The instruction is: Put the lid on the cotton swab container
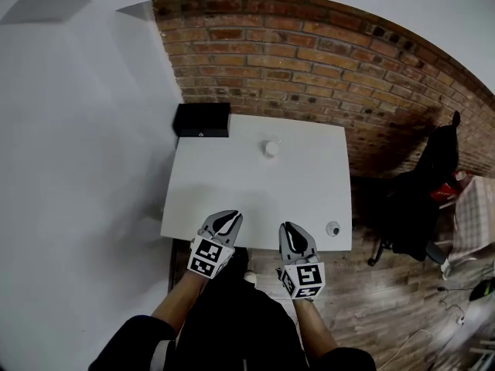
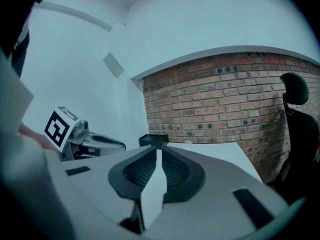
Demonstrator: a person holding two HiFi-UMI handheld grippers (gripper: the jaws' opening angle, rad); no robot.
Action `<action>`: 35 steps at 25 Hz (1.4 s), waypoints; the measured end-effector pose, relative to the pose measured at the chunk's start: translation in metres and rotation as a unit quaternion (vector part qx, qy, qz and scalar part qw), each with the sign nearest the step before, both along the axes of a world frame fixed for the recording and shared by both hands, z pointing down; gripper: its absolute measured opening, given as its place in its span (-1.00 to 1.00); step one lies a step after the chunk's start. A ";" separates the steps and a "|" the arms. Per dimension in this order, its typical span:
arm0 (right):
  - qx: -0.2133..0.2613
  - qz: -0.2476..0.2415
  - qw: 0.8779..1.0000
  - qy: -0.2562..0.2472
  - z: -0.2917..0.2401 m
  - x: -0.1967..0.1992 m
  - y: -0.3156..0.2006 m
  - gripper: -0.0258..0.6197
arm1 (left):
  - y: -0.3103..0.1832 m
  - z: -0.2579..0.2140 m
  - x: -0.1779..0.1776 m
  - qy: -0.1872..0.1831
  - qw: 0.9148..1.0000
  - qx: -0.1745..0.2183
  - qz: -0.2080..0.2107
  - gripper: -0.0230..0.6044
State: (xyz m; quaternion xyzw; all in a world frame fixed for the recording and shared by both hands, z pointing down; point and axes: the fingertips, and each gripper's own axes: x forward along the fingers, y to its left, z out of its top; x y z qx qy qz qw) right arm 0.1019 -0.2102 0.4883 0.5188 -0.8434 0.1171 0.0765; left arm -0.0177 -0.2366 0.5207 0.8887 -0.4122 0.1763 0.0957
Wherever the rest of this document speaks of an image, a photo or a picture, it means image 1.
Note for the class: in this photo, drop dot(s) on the person's right forearm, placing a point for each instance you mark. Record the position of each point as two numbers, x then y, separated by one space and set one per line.
313 325

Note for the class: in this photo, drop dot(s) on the black and green object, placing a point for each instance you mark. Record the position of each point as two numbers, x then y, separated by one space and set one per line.
482 290

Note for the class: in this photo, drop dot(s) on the black office chair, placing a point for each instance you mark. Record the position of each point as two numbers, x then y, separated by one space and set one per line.
417 191

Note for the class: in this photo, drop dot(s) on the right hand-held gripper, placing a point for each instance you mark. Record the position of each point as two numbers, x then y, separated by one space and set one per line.
305 278

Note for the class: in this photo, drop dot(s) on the red bag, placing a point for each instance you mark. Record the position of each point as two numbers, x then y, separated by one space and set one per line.
444 193

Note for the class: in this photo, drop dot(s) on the white cotton swab container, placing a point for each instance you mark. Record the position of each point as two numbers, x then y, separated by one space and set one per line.
269 149

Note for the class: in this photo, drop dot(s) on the person's white shoe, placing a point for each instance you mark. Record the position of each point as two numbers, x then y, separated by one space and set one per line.
251 276

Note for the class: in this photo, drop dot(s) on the black box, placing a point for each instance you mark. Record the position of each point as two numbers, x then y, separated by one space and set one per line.
201 120

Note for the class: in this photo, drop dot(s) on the round clear container lid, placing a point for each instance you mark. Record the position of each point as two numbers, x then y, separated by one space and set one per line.
333 229

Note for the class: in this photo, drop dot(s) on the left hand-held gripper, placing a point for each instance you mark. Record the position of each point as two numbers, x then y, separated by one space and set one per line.
209 256

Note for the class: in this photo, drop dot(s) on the checked cloth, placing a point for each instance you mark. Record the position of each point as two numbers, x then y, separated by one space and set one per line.
473 216

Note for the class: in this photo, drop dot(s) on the person's left forearm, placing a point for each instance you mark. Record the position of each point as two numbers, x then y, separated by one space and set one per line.
179 303

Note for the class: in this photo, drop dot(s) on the person's black clothing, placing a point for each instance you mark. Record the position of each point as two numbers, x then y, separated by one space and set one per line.
239 331

